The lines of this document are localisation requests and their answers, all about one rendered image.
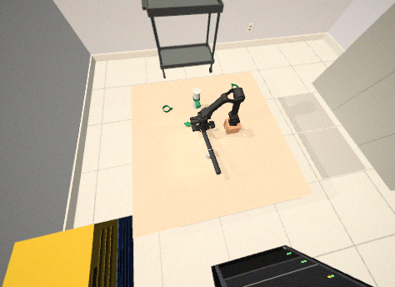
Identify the dark grey cylindrical pole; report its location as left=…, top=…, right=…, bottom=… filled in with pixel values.
left=201, top=128, right=222, bottom=175

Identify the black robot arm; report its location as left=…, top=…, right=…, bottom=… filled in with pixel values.
left=190, top=87, right=246, bottom=126

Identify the green cup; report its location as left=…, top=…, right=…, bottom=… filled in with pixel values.
left=192, top=96, right=201, bottom=108

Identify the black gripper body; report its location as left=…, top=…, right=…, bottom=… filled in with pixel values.
left=191, top=121, right=215, bottom=132

